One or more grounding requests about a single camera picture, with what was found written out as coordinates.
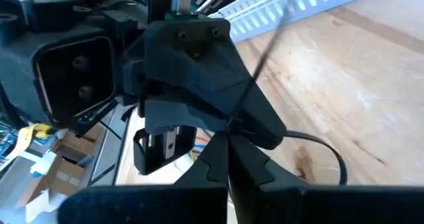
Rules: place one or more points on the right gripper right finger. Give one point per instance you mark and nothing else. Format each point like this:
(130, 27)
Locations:
(314, 204)

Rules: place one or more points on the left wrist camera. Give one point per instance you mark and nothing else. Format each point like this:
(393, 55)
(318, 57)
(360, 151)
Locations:
(76, 78)

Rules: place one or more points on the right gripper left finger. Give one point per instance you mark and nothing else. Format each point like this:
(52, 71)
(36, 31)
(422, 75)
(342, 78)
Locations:
(149, 204)

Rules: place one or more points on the brown cardboard box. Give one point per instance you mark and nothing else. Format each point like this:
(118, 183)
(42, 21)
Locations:
(63, 177)
(79, 144)

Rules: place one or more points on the black aluminium table frame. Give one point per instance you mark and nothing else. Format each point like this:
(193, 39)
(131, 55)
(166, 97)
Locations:
(119, 157)

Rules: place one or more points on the black zip tie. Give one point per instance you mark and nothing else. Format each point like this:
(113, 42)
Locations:
(265, 58)

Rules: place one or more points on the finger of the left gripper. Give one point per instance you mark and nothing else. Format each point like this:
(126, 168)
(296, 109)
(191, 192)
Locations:
(172, 114)
(198, 61)

